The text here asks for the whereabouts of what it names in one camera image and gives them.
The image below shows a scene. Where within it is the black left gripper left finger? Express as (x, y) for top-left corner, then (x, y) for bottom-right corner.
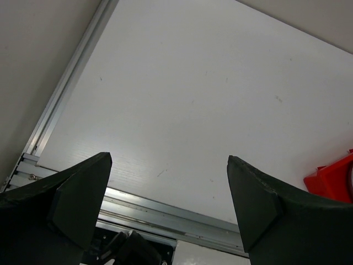
(1, 152), (113, 264)

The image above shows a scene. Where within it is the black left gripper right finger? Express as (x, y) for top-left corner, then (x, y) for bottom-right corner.
(227, 156), (352, 264)

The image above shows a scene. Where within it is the red plastic bin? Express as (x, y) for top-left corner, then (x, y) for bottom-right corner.
(303, 149), (352, 203)

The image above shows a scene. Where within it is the aluminium rail frame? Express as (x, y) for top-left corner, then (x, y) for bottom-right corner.
(1, 1), (248, 258)

